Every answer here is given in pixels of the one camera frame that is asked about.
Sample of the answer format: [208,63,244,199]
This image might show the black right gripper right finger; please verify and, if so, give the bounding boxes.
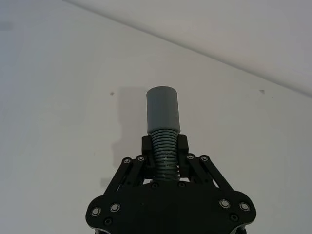
[176,133,235,194]

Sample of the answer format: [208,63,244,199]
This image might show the grey threaded plastic bolt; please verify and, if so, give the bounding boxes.
[146,85,181,182]

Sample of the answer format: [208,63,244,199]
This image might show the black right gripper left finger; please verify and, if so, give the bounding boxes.
[104,134,155,195]

